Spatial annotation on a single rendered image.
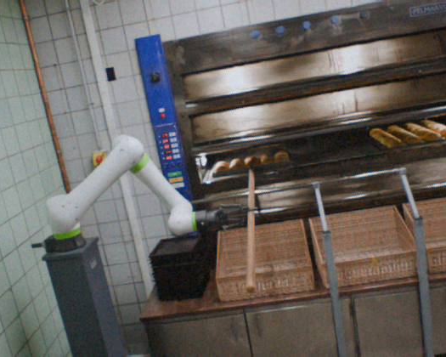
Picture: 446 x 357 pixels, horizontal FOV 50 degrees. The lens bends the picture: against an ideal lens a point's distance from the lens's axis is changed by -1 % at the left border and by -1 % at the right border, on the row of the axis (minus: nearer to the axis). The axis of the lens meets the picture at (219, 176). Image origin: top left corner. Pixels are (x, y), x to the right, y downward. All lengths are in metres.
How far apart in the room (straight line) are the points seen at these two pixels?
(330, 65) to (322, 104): 0.24
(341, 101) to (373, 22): 0.50
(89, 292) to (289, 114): 1.59
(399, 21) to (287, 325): 1.90
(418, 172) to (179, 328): 1.76
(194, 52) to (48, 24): 0.93
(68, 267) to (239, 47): 1.64
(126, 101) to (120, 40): 0.38
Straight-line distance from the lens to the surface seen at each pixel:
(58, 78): 3.31
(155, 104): 3.10
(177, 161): 3.13
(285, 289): 2.86
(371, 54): 3.14
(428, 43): 3.23
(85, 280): 2.36
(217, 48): 3.08
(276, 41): 3.08
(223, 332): 2.94
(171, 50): 3.10
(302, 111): 3.09
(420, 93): 3.22
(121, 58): 3.17
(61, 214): 2.15
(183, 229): 2.32
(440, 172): 3.34
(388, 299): 2.92
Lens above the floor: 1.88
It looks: 12 degrees down
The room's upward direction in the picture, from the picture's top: 11 degrees counter-clockwise
